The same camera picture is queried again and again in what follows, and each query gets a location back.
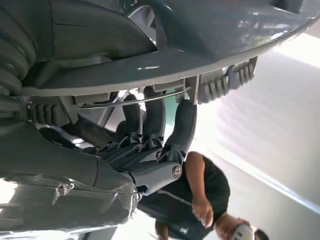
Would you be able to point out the person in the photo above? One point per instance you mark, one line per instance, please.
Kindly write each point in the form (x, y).
(215, 188)

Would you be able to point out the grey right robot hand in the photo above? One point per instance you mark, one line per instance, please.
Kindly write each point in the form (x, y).
(50, 165)

